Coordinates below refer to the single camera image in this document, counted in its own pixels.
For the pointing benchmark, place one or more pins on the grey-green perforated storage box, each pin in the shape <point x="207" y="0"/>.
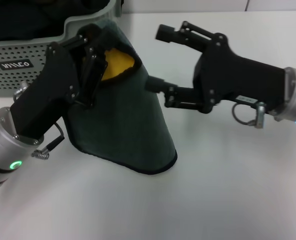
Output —
<point x="12" y="82"/>

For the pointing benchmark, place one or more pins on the green towel with yellow underside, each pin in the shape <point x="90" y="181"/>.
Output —
<point x="127" y="120"/>

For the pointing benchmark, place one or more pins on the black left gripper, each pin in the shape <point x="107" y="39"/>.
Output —
<point x="55" y="87"/>

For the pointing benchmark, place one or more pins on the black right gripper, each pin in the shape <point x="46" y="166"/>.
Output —
<point x="233" y="75"/>

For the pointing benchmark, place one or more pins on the silver left gripper loop plug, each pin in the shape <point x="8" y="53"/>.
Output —
<point x="20" y="91"/>

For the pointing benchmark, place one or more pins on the black cloth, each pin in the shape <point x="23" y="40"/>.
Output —
<point x="25" y="20"/>

